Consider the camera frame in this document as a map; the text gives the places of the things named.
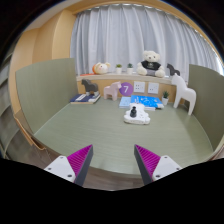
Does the small potted plant middle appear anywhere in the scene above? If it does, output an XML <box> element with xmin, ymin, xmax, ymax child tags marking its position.
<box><xmin>127</xmin><ymin>63</ymin><xmax>133</xmax><ymax>75</ymax></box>

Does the small potted plant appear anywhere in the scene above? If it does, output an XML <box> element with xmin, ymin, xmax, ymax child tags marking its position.
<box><xmin>116</xmin><ymin>64</ymin><xmax>122</xmax><ymax>74</ymax></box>
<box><xmin>127</xmin><ymin>63</ymin><xmax>133</xmax><ymax>75</ymax></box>
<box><xmin>162</xmin><ymin>91</ymin><xmax>170</xmax><ymax>105</ymax></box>

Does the white wall socket left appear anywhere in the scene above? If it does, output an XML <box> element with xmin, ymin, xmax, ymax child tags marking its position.
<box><xmin>134</xmin><ymin>81</ymin><xmax>145</xmax><ymax>93</ymax></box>

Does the green left side panel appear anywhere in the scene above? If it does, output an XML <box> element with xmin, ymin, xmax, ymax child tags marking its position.
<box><xmin>16</xmin><ymin>58</ymin><xmax>78</xmax><ymax>134</ymax></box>

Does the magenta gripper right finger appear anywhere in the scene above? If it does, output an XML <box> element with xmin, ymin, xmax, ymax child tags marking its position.
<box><xmin>134</xmin><ymin>144</ymin><xmax>181</xmax><ymax>185</ymax></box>

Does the green right side panel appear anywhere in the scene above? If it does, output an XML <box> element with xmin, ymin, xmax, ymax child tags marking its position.
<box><xmin>188</xmin><ymin>64</ymin><xmax>224</xmax><ymax>149</ymax></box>

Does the black horse figurine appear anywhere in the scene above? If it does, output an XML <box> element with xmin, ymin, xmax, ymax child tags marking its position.
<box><xmin>167</xmin><ymin>63</ymin><xmax>180</xmax><ymax>76</ymax></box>

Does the white teddy bear black shirt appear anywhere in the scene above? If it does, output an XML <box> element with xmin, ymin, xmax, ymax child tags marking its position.
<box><xmin>137</xmin><ymin>51</ymin><xmax>165</xmax><ymax>78</ymax></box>

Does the small potted plant right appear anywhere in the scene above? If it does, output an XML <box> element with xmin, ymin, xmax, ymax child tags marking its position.
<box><xmin>162</xmin><ymin>91</ymin><xmax>170</xmax><ymax>105</ymax></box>

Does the dark grey wooden horse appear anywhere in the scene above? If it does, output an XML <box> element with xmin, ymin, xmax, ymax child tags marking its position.
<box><xmin>81</xmin><ymin>79</ymin><xmax>99</xmax><ymax>96</ymax></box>

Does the white wall socket right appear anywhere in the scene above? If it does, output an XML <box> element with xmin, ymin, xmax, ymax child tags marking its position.
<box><xmin>148</xmin><ymin>82</ymin><xmax>159</xmax><ymax>94</ymax></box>

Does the black charger plug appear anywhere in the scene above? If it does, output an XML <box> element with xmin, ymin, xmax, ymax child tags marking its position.
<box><xmin>130</xmin><ymin>106</ymin><xmax>137</xmax><ymax>118</ymax></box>

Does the pink wooden horse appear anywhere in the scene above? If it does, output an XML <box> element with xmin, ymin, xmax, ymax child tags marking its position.
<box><xmin>104</xmin><ymin>82</ymin><xmax>121</xmax><ymax>101</ymax></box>

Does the dark blue book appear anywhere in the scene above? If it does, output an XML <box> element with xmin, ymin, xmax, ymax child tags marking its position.
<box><xmin>70</xmin><ymin>94</ymin><xmax>100</xmax><ymax>104</ymax></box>

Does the grey curtain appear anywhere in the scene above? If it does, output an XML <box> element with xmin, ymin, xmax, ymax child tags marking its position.
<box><xmin>70</xmin><ymin>4</ymin><xmax>221</xmax><ymax>78</ymax></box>

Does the white wooden horse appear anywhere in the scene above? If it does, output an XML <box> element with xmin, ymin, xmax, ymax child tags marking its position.
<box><xmin>171</xmin><ymin>74</ymin><xmax>196</xmax><ymax>115</ymax></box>

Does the small potted plant left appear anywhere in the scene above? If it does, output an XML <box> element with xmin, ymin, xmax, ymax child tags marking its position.
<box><xmin>116</xmin><ymin>64</ymin><xmax>122</xmax><ymax>74</ymax></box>

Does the purple round number sign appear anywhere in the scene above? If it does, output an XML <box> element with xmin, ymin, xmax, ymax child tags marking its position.
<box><xmin>119</xmin><ymin>82</ymin><xmax>133</xmax><ymax>96</ymax></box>

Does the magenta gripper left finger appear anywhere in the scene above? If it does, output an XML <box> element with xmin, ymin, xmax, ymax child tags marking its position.
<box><xmin>45</xmin><ymin>145</ymin><xmax>93</xmax><ymax>186</ymax></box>

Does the green panel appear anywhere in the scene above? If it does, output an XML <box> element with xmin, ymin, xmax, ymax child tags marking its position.
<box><xmin>16</xmin><ymin>58</ymin><xmax>78</xmax><ymax>134</ymax></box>
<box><xmin>188</xmin><ymin>64</ymin><xmax>224</xmax><ymax>149</ymax></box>

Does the orange white plush toy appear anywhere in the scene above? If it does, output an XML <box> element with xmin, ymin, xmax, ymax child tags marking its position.
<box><xmin>92</xmin><ymin>62</ymin><xmax>110</xmax><ymax>75</ymax></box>

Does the light blue booklet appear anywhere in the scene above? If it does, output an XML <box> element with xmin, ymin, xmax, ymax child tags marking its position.
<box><xmin>119</xmin><ymin>97</ymin><xmax>131</xmax><ymax>108</ymax></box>

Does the white wall socket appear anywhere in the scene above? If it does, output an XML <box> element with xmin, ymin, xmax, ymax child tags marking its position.
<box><xmin>134</xmin><ymin>81</ymin><xmax>145</xmax><ymax>93</ymax></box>
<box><xmin>148</xmin><ymin>82</ymin><xmax>159</xmax><ymax>94</ymax></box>

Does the white power strip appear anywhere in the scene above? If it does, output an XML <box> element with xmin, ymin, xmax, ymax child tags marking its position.
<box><xmin>124</xmin><ymin>103</ymin><xmax>150</xmax><ymax>125</ymax></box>

